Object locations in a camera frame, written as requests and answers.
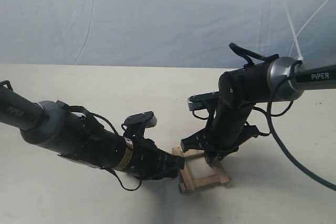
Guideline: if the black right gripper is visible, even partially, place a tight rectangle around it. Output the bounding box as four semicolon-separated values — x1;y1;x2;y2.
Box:
181;123;259;168

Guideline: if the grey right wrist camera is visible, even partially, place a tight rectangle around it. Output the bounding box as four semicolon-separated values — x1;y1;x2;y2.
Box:
187;91;219;112

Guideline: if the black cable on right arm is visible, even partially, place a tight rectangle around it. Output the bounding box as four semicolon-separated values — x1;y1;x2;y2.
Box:
193;42;336;192

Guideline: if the wooden stick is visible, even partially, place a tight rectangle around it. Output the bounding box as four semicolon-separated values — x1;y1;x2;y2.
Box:
178;174;226;194
204;153;232;184

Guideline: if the wooden stick front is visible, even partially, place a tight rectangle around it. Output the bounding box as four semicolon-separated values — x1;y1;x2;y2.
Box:
178;174;226;194

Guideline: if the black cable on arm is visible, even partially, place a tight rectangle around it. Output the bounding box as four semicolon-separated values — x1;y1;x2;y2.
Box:
0;79;144;191
193;42;336;192

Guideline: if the grey fabric backdrop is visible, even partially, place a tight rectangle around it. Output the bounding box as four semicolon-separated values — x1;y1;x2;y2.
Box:
1;0;335;68

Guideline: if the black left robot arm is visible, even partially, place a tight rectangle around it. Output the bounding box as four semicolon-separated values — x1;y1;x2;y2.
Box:
1;80;185;181

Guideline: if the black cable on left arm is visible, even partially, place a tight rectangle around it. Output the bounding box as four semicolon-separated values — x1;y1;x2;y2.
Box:
0;79;144;191

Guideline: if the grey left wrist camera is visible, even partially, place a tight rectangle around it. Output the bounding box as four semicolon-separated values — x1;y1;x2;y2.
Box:
123;111;157;129

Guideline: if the horizontal wood block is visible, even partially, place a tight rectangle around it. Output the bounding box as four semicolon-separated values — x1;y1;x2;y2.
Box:
172;147;204;158

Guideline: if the white zip tie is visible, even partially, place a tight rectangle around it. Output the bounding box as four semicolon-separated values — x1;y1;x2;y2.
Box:
282;0;303;61

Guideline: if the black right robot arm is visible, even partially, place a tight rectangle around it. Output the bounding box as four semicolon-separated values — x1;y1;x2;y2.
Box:
181;56;335;164

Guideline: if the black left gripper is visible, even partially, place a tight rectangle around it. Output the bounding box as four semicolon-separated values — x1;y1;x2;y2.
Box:
122;138;185;180

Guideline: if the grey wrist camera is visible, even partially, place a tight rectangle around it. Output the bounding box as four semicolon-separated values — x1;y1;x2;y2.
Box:
123;111;157;129
187;91;219;112

